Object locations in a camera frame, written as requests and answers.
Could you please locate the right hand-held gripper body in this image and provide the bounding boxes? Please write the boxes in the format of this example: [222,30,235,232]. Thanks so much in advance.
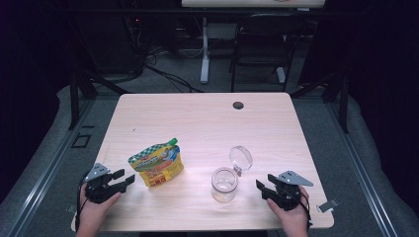
[263,170,314,211]

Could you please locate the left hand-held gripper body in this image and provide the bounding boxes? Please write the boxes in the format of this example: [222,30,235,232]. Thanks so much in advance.
[84,163,127,204]

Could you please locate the yellow spouted snack pouch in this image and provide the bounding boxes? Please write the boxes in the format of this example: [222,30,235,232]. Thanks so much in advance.
[127,137,185,189]

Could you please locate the clear glass jar with lid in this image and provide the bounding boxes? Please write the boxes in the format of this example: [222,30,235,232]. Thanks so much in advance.
[210,145,254,203]

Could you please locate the person's left hand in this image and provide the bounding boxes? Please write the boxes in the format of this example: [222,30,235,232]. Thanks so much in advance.
[78,182,123,231]

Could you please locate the person's right hand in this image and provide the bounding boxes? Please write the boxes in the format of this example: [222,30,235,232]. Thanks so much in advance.
[266,186,310,235]

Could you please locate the dark computer tower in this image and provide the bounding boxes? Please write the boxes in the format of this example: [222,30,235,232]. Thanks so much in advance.
[75,13,146,75]

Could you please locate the black chair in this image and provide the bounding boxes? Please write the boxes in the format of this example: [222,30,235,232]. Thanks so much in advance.
[229,13,305,93]

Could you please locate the white desk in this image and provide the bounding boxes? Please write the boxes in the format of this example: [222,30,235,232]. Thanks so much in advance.
[181,0,326,85]

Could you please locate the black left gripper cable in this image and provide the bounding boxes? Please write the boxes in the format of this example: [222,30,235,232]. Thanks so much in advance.
[74,171,92,233]

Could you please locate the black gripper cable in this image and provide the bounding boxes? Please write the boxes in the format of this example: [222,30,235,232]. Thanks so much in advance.
[74,171,92,233]
[297,189,313,230]

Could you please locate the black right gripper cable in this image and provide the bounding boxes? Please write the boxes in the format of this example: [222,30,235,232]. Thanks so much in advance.
[297,189,313,230]

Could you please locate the grey metal floor rail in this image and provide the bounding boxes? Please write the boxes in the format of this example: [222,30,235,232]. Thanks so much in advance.
[6,98,97,237]
[324,98,399,237]

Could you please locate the black metal frame stand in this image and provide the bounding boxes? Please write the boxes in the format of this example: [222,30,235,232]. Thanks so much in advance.
[68,65,129,131]
[290,67,350,134]

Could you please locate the black floor cables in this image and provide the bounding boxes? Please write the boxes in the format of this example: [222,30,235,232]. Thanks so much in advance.
[141,45,205,94]

